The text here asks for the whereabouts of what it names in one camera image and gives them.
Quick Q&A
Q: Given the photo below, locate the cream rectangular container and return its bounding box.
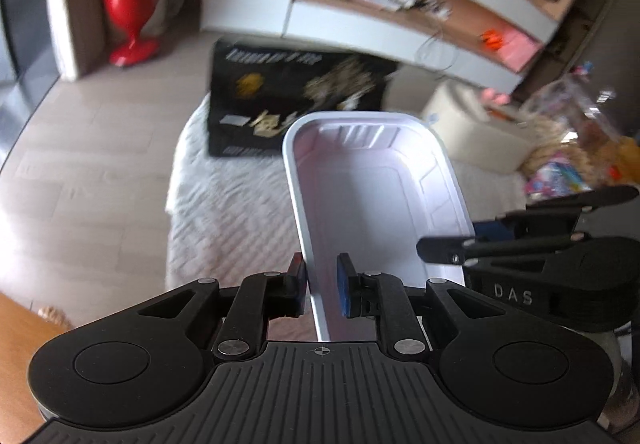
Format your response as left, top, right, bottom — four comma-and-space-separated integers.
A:
420, 80, 536, 175

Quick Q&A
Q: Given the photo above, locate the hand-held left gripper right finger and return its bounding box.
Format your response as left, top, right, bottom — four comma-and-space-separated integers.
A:
336, 253, 506, 357

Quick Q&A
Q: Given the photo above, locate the pink box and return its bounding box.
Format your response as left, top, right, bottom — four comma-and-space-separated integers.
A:
479, 24, 543, 72

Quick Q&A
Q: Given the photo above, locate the black printed box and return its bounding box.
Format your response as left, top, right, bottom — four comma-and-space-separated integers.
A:
207, 38, 398, 157

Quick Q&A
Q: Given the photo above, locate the small pink item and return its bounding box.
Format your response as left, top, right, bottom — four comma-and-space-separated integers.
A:
479, 91, 512, 109

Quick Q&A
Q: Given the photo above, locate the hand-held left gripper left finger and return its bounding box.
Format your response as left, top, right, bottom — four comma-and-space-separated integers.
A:
137, 253, 307, 360

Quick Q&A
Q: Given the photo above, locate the clear plastic bag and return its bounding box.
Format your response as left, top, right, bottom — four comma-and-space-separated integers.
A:
520, 67, 640, 190

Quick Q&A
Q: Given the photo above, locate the colourful printed packet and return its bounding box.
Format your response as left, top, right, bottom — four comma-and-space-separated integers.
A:
522, 159, 593, 201

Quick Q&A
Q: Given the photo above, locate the white plastic tray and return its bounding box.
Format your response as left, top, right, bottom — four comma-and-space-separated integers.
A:
281, 110, 477, 342

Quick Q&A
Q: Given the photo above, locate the yellow soft toy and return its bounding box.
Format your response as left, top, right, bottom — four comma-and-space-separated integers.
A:
597, 134, 640, 187

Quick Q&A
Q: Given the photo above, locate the white textured mat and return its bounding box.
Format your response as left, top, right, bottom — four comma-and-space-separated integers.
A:
164, 92, 528, 287

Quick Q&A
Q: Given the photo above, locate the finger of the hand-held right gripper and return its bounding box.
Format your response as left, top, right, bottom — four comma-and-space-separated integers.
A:
472, 185, 640, 243
416, 233, 587, 266

